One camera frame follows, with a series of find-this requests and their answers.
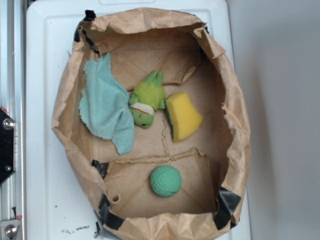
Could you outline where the light blue cloth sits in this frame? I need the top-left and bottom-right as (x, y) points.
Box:
(79, 53), (135, 155)

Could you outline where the yellow sponge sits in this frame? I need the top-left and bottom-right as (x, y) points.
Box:
(165, 92), (203, 143)

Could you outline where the white plastic bin lid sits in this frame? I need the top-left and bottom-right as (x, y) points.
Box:
(24, 0), (253, 240)

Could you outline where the green textured ball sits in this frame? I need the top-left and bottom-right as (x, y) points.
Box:
(150, 165), (182, 198)

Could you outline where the green plush toy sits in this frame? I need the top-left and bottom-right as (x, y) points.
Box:
(129, 70), (166, 129)

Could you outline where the aluminium frame rail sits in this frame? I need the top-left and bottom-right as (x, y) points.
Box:
(0, 0), (28, 240)

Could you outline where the brown paper bag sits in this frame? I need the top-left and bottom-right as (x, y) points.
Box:
(52, 8), (251, 240)

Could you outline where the silver corner bracket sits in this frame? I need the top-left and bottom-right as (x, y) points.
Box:
(0, 219), (21, 240)

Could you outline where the black metal bracket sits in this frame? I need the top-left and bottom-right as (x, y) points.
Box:
(0, 107), (16, 186)

